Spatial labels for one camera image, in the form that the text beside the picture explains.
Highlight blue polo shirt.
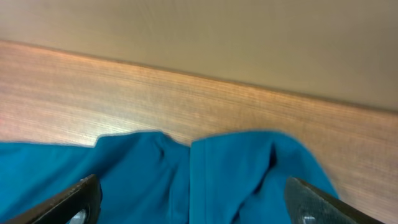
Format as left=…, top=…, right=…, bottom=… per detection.
left=1, top=131, right=335, bottom=223

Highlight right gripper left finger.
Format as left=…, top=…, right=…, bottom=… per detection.
left=5, top=175, right=102, bottom=224

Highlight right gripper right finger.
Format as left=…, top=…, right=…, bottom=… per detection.
left=284, top=177, right=383, bottom=224

